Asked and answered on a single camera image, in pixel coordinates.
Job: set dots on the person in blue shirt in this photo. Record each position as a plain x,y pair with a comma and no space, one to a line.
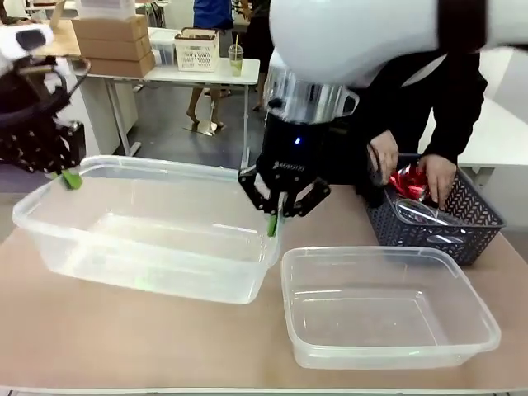
210,16

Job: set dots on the plastic cup with green drink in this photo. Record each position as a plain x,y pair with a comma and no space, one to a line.
236,59

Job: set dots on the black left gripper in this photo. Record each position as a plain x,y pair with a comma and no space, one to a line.
29,144

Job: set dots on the person in black shirt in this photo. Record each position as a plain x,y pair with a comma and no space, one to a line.
453,103

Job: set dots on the cardboard box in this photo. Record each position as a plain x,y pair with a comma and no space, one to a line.
111,28
115,47
119,66

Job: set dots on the crushed red can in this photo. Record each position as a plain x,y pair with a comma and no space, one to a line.
412,185

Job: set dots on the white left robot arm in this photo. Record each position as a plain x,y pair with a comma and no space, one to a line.
24,90

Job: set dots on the clear storage box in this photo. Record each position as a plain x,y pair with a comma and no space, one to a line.
163,47

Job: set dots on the white folding table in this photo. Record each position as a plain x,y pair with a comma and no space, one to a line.
206,76

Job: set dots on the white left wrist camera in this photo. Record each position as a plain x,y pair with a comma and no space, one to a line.
37,39

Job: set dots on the person in dark clothes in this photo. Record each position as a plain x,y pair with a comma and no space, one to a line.
260,41

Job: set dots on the white plastic crate basket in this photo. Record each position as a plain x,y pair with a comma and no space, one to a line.
197,51

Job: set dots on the dark grey woven plastic basket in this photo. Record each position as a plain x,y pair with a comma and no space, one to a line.
474,231

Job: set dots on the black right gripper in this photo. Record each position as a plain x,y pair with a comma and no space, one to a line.
297,156

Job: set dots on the person's right hand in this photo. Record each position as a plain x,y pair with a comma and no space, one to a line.
385,156

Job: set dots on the small clear plastic bin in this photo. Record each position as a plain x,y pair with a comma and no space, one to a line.
387,313

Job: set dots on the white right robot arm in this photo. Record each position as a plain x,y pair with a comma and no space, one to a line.
350,37

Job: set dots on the large clear plastic bin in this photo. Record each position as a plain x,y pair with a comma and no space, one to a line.
144,239

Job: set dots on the person's left hand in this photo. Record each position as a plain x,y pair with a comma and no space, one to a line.
441,177

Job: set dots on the clear crushed plastic bottle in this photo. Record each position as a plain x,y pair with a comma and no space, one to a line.
420,212

